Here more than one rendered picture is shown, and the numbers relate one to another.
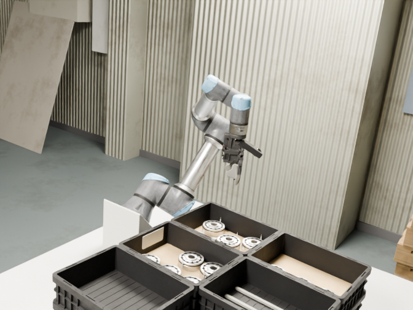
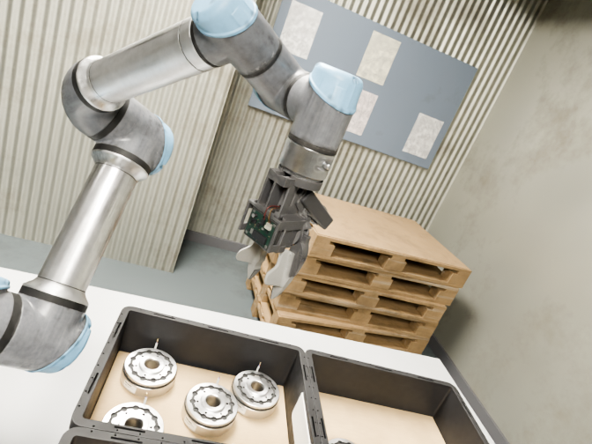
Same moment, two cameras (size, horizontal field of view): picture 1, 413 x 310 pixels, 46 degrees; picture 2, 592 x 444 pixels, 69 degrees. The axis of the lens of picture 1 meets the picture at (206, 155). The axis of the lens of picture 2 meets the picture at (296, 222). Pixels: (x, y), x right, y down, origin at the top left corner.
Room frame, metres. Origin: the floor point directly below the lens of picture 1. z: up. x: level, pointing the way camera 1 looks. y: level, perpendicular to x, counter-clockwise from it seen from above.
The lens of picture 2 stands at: (1.47, 0.35, 1.50)
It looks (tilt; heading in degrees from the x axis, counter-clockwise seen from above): 20 degrees down; 310
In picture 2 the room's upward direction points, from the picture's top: 22 degrees clockwise
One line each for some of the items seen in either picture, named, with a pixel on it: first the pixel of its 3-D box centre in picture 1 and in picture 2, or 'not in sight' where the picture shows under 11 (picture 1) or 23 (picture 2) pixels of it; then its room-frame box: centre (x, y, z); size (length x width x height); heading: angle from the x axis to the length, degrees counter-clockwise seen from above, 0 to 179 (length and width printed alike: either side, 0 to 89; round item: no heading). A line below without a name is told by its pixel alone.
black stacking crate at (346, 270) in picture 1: (306, 275); (390, 439); (1.67, -0.44, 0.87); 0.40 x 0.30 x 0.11; 54
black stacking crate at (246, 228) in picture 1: (224, 237); (203, 402); (1.91, -0.11, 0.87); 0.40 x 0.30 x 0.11; 54
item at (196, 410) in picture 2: (228, 240); (211, 403); (1.90, -0.13, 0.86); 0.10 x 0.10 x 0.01
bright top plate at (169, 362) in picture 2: (213, 225); (151, 366); (2.03, -0.07, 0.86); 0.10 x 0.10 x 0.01
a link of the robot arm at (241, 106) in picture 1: (240, 109); (325, 108); (1.89, -0.12, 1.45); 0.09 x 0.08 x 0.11; 174
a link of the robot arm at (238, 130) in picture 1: (238, 128); (307, 160); (1.89, -0.12, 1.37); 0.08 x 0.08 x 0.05
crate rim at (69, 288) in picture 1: (123, 283); not in sight; (1.42, 0.24, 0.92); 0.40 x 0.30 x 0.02; 54
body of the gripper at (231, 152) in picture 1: (233, 147); (284, 208); (1.89, -0.11, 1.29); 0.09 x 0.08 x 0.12; 96
